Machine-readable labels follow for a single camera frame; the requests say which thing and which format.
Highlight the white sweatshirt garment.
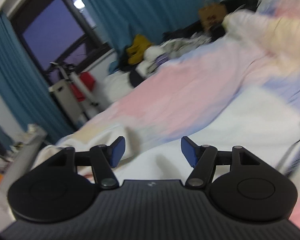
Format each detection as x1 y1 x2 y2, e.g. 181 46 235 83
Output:
34 86 300 181

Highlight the folded tripod stand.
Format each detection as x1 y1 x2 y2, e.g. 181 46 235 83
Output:
44 62 103 129

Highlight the pastel rainbow bed sheet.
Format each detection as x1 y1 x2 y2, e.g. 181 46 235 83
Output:
0 0 300 230

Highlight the white padded jacket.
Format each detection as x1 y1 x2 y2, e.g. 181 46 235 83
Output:
103 71 134 103

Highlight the red cloth on stand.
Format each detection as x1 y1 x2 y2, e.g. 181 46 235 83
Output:
70 72 97 104

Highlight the black garment on pile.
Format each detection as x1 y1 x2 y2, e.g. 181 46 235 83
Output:
117 46 145 88

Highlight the grey purple printed garment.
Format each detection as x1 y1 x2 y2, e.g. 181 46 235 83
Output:
136 33 212 79

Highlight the white dressing table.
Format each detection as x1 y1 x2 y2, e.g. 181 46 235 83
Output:
0 123 48 233

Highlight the left blue curtain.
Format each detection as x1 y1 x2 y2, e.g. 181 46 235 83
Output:
0 12 74 142

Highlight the blue curtain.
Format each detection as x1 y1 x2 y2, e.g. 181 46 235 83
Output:
0 12 74 142
67 0 221 73

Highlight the mustard yellow garment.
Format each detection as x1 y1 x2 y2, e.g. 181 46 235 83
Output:
126 34 153 65

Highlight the black armchair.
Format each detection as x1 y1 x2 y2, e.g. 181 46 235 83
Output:
162 0 258 41

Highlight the dark framed window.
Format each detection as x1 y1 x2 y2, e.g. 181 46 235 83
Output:
11 0 110 85

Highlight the cream pillow blanket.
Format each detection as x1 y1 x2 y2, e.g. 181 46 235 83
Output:
223 10 300 75

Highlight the brown paper shopping bag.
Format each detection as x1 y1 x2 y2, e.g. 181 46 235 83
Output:
198 3 228 31

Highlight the right blue curtain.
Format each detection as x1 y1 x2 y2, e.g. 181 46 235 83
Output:
67 0 221 73

